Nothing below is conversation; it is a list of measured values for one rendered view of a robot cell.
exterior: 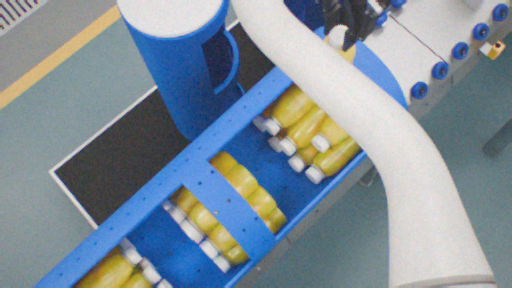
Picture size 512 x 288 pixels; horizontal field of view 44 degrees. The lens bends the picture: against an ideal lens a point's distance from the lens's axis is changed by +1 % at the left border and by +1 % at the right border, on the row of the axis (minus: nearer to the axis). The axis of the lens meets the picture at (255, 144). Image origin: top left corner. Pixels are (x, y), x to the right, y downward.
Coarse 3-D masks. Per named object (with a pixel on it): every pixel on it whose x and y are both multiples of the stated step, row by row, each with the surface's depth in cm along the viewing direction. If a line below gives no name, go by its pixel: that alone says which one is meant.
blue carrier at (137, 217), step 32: (320, 32) 138; (384, 64) 131; (256, 96) 133; (224, 128) 130; (256, 128) 151; (192, 160) 128; (256, 160) 153; (352, 160) 145; (160, 192) 126; (192, 192) 124; (224, 192) 123; (288, 192) 149; (320, 192) 134; (128, 224) 124; (160, 224) 146; (224, 224) 122; (256, 224) 125; (288, 224) 132; (96, 256) 122; (160, 256) 147; (192, 256) 147; (256, 256) 129
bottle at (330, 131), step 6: (324, 120) 140; (330, 120) 138; (324, 126) 139; (330, 126) 138; (336, 126) 138; (318, 132) 140; (324, 132) 138; (330, 132) 138; (336, 132) 138; (342, 132) 138; (324, 138) 138; (330, 138) 138; (336, 138) 138; (342, 138) 139; (330, 144) 139; (336, 144) 140
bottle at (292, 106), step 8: (296, 88) 141; (288, 96) 140; (296, 96) 140; (304, 96) 140; (280, 104) 140; (288, 104) 139; (296, 104) 139; (304, 104) 140; (312, 104) 141; (272, 112) 140; (280, 112) 139; (288, 112) 139; (296, 112) 139; (304, 112) 141; (280, 120) 139; (288, 120) 139; (296, 120) 141; (280, 128) 141
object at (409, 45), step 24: (408, 0) 168; (432, 0) 168; (456, 0) 167; (504, 0) 167; (408, 24) 166; (432, 24) 166; (456, 24) 165; (504, 24) 169; (384, 48) 164; (408, 48) 164; (432, 48) 164; (408, 72) 162; (456, 72) 166; (408, 96) 160; (432, 96) 164; (360, 168) 160; (336, 192) 159; (312, 216) 157; (288, 240) 157; (264, 264) 155
